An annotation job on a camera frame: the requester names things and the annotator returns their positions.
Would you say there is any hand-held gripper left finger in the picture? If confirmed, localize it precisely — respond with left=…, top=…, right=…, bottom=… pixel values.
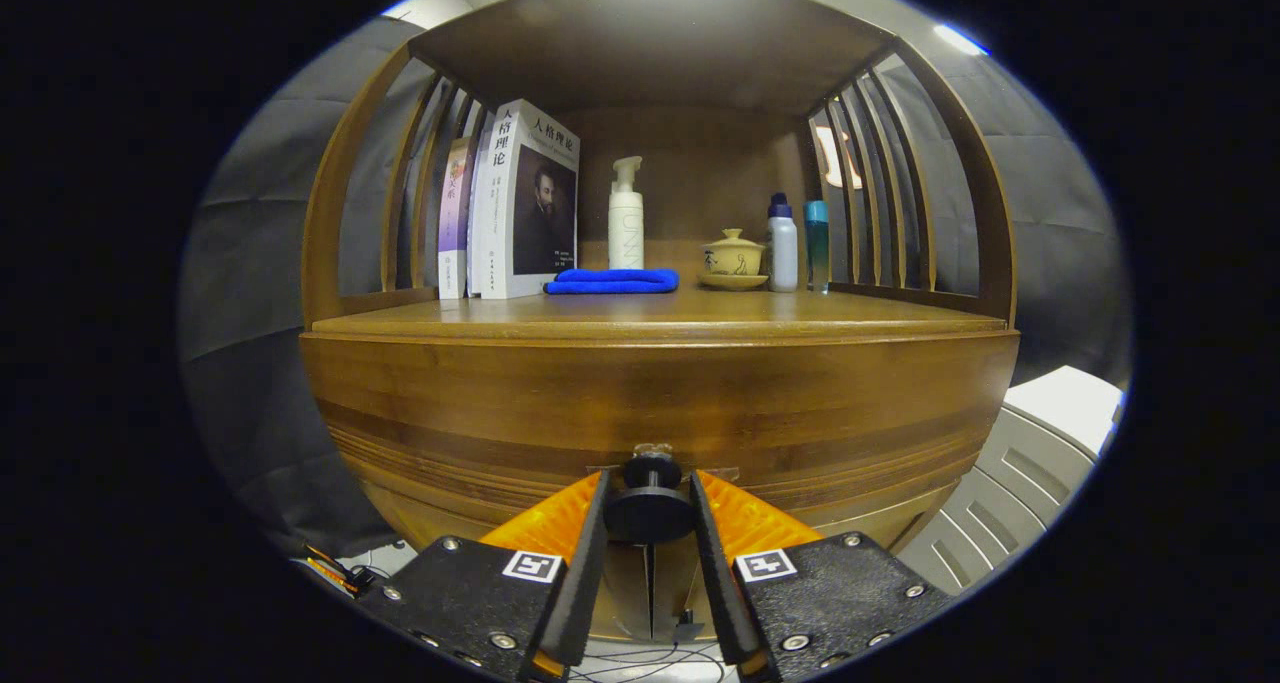
left=350, top=470, right=613, bottom=683

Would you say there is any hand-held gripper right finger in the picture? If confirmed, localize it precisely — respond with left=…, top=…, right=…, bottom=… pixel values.
left=688, top=470, right=951, bottom=683

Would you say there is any black drawer knob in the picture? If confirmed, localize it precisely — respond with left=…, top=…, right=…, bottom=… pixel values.
left=602, top=451, right=698, bottom=546

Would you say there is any wooden drawer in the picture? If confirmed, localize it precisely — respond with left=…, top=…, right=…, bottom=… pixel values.
left=300, top=331, right=1021, bottom=554

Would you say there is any wooden countertop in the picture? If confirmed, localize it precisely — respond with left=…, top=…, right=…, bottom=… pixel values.
left=310, top=281, right=1011, bottom=342

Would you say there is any white plastic drawer unit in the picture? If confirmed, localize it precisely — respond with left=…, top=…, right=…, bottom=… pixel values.
left=895, top=365, right=1126, bottom=596

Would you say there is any wooden cabinet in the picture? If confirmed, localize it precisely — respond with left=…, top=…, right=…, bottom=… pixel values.
left=298, top=0, right=1023, bottom=644

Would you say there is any blue folded cloth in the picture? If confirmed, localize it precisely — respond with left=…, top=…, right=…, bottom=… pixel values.
left=543, top=267, right=681, bottom=296

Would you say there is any beige lidded tea cup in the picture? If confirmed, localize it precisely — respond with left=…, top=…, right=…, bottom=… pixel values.
left=702, top=228, right=766, bottom=277

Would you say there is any white bottle blue cap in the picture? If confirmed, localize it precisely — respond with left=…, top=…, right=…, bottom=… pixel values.
left=766, top=193, right=800, bottom=293

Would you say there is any thin white book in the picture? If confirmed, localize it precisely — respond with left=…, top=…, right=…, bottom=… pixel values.
left=466, top=133, right=491, bottom=297

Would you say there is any teal translucent bottle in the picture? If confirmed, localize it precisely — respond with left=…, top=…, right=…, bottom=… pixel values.
left=803, top=200, right=832, bottom=295

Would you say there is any white pump bottle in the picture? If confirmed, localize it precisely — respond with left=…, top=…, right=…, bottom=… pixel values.
left=608, top=156, right=646, bottom=271

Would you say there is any white portrait cover book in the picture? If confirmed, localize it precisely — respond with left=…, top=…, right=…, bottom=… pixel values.
left=470, top=99, right=581, bottom=300

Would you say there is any purple spine book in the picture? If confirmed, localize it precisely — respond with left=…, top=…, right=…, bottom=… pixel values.
left=437, top=137, right=473, bottom=301

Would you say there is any small ceiling light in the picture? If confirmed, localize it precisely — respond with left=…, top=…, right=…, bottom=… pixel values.
left=933, top=23, right=991, bottom=57

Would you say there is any black floor cable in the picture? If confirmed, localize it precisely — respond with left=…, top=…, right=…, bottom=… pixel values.
left=570, top=643, right=731, bottom=683

